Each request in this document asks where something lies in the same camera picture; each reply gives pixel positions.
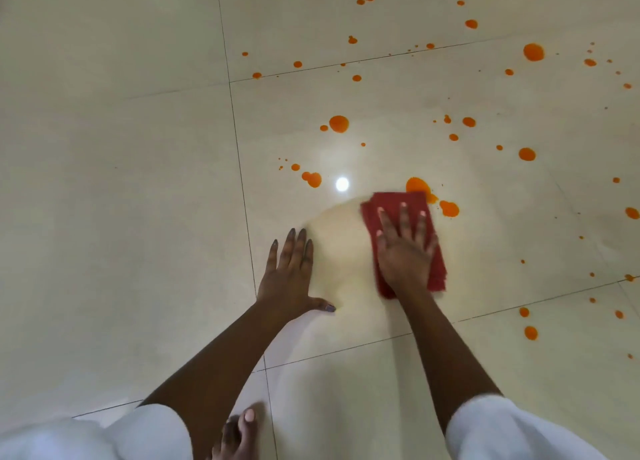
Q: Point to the person's left hand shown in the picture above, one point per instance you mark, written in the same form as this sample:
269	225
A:
290	284

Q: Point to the person's right hand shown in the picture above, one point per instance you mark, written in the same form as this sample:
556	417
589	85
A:
405	264

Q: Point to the orange liquid spill drops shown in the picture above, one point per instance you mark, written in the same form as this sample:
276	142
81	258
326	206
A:
533	52

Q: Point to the person's right forearm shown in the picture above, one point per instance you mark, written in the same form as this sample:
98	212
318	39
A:
440	354

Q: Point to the person's bare foot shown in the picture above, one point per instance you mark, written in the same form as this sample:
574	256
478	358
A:
240	439

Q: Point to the person's left forearm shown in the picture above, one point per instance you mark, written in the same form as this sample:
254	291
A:
225	369

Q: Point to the white fluffy garment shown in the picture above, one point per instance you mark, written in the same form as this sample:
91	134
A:
500	434

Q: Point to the red cloth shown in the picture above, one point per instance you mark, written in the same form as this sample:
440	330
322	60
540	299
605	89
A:
392	200

